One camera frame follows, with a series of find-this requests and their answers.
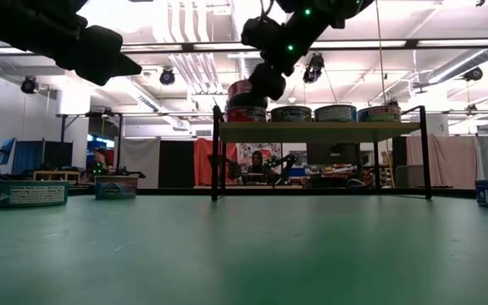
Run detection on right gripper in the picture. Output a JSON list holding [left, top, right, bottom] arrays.
[[247, 7, 335, 103]]

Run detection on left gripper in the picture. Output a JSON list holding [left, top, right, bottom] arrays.
[[14, 0, 143, 87]]

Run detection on silver lid pink label can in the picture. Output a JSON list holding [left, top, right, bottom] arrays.
[[226, 79, 269, 109]]

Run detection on silver lid green label can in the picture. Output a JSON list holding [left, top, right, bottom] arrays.
[[269, 105, 313, 124], [355, 104, 402, 124]]

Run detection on silver lid red label can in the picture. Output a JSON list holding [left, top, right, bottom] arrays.
[[225, 106, 269, 124]]

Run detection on teal label barcode can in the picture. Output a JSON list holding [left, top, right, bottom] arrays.
[[313, 104, 358, 124]]

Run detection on ceiling air vent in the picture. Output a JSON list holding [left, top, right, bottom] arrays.
[[239, 56, 266, 81]]

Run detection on black ceiling spotlight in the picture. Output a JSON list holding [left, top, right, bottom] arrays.
[[302, 52, 325, 85], [158, 66, 177, 86], [19, 75, 41, 96], [463, 66, 485, 83]]

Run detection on white printed cloth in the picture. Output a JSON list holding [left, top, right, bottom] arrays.
[[237, 142, 283, 171]]

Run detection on black metal rack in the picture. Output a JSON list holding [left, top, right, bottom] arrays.
[[58, 110, 125, 179]]

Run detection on person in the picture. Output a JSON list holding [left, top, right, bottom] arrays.
[[246, 150, 273, 186]]

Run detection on black cabinet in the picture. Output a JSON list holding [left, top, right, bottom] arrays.
[[305, 142, 360, 179]]

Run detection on plain white sheet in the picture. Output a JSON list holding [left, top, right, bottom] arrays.
[[119, 137, 162, 190]]

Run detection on orange red cloth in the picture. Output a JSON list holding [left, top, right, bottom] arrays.
[[193, 137, 240, 187]]

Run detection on background robot green lights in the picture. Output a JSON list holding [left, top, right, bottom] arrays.
[[85, 147, 147, 180]]

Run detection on wooden crate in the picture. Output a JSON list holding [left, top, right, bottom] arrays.
[[33, 169, 83, 182]]

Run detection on blue cloth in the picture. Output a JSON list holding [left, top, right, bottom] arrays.
[[13, 140, 75, 180]]

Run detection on black panel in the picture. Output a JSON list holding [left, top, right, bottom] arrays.
[[158, 139, 196, 190]]

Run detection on gold lid blue label can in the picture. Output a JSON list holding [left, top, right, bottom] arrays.
[[94, 175, 139, 201]]

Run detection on blue tilted monitor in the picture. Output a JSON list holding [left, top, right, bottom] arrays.
[[0, 136, 17, 166]]

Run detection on black overhead beam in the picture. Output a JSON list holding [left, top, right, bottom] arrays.
[[0, 38, 488, 55]]

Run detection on silver lid teal white can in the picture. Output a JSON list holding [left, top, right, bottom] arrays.
[[0, 180, 70, 209]]

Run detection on grey box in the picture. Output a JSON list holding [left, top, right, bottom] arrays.
[[395, 164, 425, 183]]

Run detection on green table mat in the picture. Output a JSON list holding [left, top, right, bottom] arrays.
[[0, 192, 488, 305]]

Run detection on pink patterned cloth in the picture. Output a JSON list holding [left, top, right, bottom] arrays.
[[405, 134, 485, 191]]

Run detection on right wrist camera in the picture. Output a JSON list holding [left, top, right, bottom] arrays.
[[241, 15, 284, 50]]

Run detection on wooden shelf black metal frame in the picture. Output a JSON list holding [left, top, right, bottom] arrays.
[[210, 104, 433, 202]]

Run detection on black aluminium table frame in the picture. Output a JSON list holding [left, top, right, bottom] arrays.
[[0, 186, 478, 200]]

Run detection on yellow power cable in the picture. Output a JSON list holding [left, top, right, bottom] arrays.
[[374, 0, 388, 107]]

